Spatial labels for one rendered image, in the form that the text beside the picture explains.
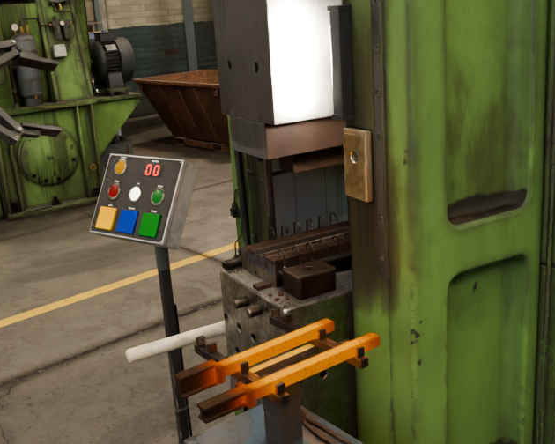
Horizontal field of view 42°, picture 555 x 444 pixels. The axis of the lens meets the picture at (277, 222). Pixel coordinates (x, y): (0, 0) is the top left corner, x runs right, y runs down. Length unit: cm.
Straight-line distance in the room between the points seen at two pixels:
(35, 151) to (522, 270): 523
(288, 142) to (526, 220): 64
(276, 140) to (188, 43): 961
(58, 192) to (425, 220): 539
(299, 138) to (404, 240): 42
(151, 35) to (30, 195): 493
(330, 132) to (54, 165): 493
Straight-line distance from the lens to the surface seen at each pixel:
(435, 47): 163
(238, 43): 193
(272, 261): 195
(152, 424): 319
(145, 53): 1104
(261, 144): 188
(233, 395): 137
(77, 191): 685
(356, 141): 173
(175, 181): 231
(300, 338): 158
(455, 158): 178
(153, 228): 231
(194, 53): 1151
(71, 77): 680
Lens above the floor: 165
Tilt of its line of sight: 17 degrees down
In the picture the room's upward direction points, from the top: 4 degrees counter-clockwise
